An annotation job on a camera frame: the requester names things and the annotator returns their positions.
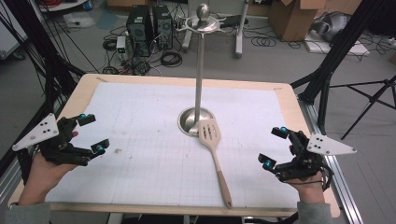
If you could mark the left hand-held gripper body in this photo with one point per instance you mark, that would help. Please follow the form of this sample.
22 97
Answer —
37 132

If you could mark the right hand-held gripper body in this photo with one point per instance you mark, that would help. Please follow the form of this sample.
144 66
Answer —
323 145

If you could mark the beige slotted spatula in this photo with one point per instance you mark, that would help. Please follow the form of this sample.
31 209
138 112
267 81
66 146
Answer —
221 177

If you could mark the person's right hand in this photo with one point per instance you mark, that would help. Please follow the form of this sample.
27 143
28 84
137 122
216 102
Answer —
309 191

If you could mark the person's left hand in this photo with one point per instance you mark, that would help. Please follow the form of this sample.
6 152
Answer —
40 180

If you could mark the white grid paper mat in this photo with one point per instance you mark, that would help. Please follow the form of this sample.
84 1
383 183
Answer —
140 124

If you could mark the black tripod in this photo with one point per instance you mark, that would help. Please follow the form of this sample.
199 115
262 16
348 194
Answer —
370 99

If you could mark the small white power box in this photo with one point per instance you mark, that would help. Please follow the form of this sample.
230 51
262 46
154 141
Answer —
121 44

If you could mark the metal utensil stand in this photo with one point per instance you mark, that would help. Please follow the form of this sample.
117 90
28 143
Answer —
199 77

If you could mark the white foam board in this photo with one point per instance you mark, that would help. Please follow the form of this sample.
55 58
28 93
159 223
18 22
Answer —
351 48

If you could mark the black computer tower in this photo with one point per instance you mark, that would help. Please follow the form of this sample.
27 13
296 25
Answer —
138 29
162 26

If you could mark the white stand legs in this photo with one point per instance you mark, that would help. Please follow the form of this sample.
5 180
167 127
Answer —
239 34

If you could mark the brown cardboard box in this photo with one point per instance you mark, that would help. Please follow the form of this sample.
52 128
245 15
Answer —
292 20

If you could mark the white round table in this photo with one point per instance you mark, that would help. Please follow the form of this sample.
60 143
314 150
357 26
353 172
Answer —
62 4

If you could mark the grey rounded device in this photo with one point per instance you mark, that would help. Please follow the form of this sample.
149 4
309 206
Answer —
333 26

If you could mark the aluminium rail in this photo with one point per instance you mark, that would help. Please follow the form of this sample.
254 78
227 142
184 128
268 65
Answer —
342 186

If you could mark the black metal frame post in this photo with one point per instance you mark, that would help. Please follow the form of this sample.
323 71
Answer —
46 62
339 46

